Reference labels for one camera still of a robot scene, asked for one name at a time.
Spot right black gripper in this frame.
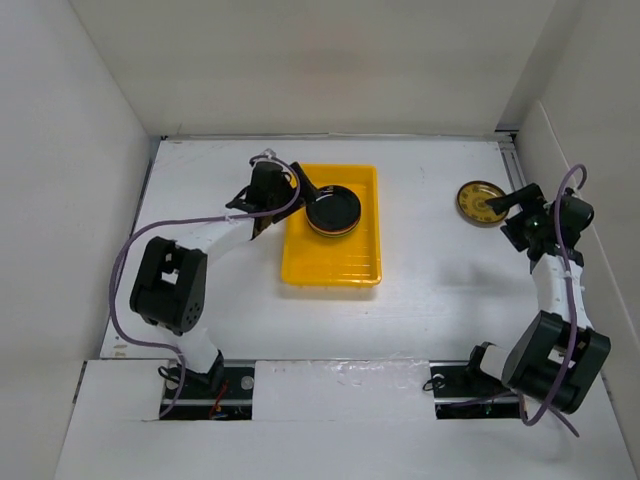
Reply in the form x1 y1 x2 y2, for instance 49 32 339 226
485 183 552 252

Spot black plate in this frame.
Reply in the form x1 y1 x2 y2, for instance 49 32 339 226
305 185 362 228

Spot brown gold plate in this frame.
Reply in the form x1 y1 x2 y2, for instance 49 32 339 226
455 180 507 227

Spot orange plate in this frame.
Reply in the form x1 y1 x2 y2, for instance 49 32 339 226
309 223 358 238

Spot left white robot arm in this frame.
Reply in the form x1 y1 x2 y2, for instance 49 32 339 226
129 153 319 397

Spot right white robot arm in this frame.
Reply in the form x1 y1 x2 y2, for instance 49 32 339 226
462 183 611 414

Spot yellow plastic bin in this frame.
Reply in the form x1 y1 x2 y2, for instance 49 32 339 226
281 163 382 287

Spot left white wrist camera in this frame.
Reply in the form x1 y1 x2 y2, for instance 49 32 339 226
249 148 279 166

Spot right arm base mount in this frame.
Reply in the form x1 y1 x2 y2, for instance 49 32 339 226
423 363 519 420

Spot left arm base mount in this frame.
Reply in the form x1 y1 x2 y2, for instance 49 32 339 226
159 363 255 421

